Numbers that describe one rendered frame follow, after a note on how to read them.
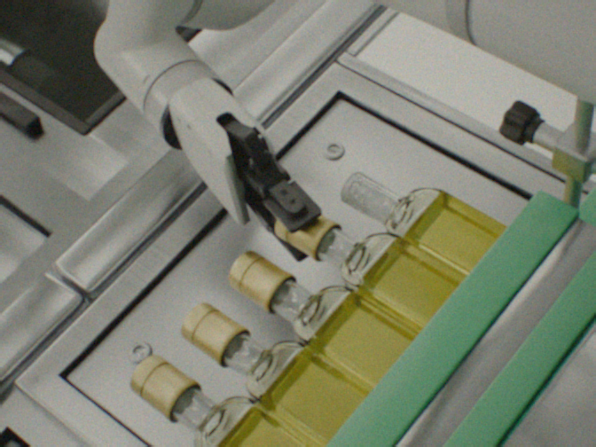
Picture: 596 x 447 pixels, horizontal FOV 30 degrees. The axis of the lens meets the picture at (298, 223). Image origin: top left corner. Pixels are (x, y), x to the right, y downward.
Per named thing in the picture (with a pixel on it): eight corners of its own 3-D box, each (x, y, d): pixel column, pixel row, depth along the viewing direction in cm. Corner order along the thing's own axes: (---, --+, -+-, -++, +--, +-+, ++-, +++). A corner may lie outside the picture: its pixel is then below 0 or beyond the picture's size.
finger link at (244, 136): (210, 129, 96) (247, 184, 96) (223, 108, 88) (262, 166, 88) (222, 122, 96) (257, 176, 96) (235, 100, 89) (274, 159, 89)
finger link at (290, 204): (245, 184, 92) (292, 237, 89) (239, 161, 89) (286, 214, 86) (277, 165, 93) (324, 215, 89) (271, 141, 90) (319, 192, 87)
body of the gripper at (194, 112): (168, 163, 103) (235, 240, 97) (142, 90, 95) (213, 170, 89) (235, 121, 105) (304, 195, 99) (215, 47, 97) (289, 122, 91)
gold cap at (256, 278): (300, 291, 90) (259, 264, 92) (294, 268, 87) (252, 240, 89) (271, 322, 89) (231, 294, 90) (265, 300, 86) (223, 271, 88)
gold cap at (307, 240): (344, 240, 92) (303, 215, 94) (340, 215, 89) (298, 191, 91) (317, 270, 91) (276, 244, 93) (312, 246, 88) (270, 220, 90)
